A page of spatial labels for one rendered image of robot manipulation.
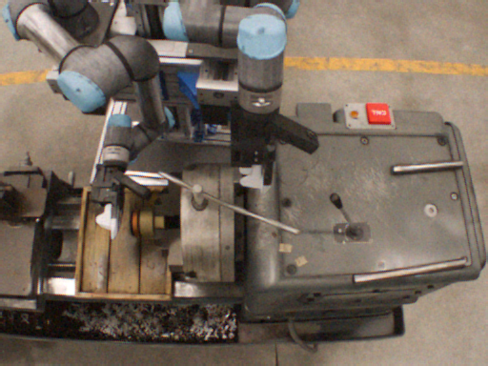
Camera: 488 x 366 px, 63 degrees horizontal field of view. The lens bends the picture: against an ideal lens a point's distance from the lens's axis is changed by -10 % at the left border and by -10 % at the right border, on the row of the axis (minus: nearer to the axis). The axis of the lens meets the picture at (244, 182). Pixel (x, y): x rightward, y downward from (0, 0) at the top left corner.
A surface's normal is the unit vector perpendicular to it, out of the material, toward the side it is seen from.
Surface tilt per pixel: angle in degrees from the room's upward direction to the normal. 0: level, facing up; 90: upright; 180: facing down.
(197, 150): 0
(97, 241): 0
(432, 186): 0
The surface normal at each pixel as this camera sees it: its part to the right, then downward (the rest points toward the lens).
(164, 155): 0.03, -0.39
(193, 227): 0.04, -0.03
